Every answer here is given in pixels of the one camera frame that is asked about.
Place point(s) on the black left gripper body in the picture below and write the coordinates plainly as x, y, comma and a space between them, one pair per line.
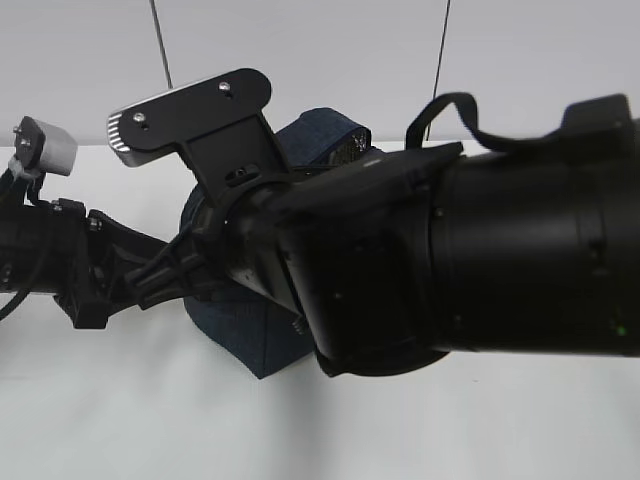
98, 253

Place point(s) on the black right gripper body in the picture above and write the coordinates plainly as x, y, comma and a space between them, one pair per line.
240, 241

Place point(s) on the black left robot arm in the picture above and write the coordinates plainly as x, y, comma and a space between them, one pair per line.
29, 264

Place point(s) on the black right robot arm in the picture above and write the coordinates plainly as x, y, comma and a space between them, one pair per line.
462, 241

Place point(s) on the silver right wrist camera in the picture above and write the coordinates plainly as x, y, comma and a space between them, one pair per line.
200, 125

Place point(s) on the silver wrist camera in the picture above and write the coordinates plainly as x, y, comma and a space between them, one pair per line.
42, 148
200, 125

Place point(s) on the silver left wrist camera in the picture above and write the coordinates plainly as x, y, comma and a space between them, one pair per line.
42, 148

